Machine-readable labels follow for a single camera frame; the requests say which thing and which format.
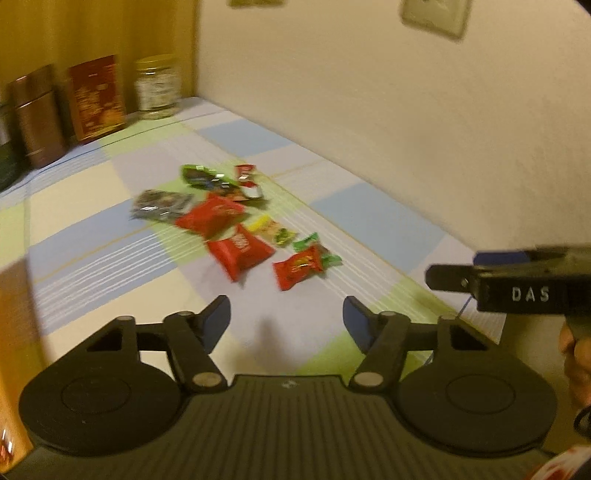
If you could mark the large red snack packet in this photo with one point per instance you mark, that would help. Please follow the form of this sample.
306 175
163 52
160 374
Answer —
210 216

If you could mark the wooden panel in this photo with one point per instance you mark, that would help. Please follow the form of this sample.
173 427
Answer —
92 32

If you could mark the clear black snack packet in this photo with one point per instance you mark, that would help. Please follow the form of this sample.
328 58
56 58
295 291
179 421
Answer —
159 205

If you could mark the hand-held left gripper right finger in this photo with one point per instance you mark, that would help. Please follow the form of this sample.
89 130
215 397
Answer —
358 323

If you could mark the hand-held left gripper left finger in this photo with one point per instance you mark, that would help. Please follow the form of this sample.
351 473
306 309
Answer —
214 323

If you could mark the red gift box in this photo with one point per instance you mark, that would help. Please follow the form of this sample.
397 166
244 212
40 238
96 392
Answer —
97 99

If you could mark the small red candy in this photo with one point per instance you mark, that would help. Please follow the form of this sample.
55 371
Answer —
245 174

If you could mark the checked tablecloth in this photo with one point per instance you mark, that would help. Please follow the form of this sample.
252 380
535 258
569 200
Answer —
92 240

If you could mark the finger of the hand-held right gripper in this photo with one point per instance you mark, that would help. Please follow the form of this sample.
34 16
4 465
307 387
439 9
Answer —
450 278
508 256

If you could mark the clear plastic jar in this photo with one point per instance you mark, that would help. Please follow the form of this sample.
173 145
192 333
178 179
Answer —
157 87

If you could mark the red snack packet green end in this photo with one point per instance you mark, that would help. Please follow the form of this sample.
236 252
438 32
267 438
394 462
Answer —
298 266

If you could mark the green candy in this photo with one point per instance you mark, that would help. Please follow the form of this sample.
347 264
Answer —
306 241

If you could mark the person's right hand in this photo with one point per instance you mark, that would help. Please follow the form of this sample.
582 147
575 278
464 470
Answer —
579 369

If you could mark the large beige wall socket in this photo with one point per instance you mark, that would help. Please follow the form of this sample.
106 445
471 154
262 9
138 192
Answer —
434 14

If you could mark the brown metal canister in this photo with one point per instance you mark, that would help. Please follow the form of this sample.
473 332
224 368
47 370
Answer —
37 117

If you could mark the yellow candy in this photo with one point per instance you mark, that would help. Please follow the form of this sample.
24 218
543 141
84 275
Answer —
268 228

